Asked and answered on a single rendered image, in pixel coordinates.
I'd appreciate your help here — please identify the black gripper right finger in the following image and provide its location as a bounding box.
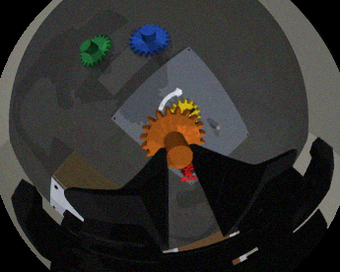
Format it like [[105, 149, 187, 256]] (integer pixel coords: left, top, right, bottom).
[[189, 144, 297, 238]]

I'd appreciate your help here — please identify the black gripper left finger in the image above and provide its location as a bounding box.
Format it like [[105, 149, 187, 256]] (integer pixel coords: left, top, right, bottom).
[[64, 148, 170, 250]]

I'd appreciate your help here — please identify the yellow gear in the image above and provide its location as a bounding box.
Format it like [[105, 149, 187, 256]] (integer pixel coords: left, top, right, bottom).
[[170, 98, 201, 119]]

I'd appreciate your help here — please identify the white curved arrow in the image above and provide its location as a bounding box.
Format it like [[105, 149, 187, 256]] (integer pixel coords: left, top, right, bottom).
[[158, 88, 181, 111]]

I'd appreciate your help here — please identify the blue gear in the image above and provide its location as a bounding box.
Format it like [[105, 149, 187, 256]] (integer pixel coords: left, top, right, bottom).
[[129, 25, 170, 57]]

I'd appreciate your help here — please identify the orange gear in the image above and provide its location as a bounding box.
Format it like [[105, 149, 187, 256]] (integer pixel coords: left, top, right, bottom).
[[141, 105, 206, 169]]

